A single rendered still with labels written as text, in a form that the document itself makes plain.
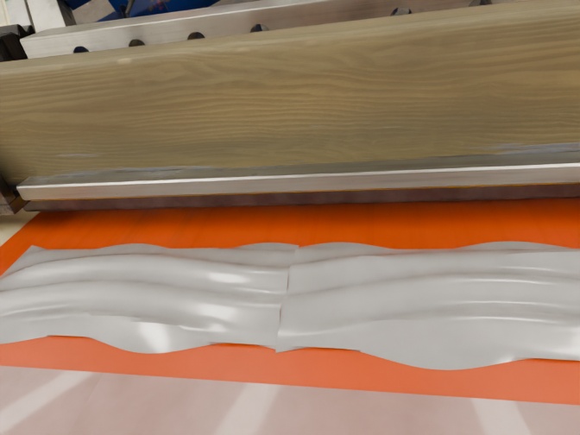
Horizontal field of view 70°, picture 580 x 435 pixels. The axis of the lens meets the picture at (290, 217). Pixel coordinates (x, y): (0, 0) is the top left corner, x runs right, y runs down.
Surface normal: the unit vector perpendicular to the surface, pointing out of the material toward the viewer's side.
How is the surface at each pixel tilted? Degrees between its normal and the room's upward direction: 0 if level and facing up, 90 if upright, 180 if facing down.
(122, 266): 1
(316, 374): 32
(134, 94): 56
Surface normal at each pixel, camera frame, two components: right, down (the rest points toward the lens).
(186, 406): -0.14, -0.80
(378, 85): -0.16, 0.57
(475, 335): -0.18, -0.26
